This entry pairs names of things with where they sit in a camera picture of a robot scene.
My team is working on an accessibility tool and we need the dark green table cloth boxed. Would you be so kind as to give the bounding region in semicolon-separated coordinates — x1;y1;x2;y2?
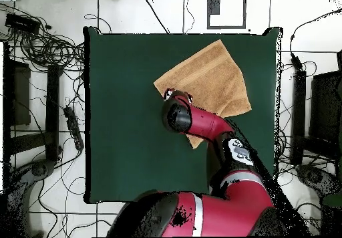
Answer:
83;26;283;206

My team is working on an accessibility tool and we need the thick black cable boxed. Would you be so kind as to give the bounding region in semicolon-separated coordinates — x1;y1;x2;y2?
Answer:
144;0;170;35

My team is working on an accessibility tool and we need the black electronics box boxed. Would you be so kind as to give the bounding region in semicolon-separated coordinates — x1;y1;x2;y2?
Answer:
4;13;41;34

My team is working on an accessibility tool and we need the black cable tangle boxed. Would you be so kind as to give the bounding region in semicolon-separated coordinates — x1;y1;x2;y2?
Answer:
0;2;86;73

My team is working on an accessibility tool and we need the black metal frame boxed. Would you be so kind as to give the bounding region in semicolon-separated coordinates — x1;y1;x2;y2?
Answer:
2;41;63;166
289;49;342;166

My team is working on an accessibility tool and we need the orange terry towel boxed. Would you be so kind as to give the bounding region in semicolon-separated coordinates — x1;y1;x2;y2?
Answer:
153;39;252;150

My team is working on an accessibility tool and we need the grey floor outlet frame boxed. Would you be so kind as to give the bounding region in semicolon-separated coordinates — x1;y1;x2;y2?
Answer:
206;0;247;30

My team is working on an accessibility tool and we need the black cable with connector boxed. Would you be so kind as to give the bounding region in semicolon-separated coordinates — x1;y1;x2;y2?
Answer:
289;7;342;72

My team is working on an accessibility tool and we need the black power strip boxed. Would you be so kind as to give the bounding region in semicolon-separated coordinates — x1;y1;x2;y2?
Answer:
63;106;85;151

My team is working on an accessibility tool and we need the grey tripod base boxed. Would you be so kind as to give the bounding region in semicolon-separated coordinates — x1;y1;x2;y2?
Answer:
5;158;57;237
295;164;342;196

